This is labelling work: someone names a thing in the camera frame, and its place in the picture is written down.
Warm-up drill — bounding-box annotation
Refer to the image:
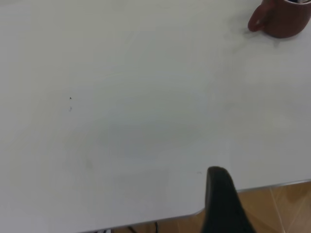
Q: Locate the red ceramic mug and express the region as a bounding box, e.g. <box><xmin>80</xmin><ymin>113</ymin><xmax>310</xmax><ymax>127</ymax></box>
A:
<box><xmin>247</xmin><ymin>0</ymin><xmax>311</xmax><ymax>39</ymax></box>

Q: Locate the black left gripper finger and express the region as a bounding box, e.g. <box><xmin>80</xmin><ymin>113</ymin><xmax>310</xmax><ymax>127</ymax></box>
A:
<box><xmin>201</xmin><ymin>166</ymin><xmax>256</xmax><ymax>233</ymax></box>

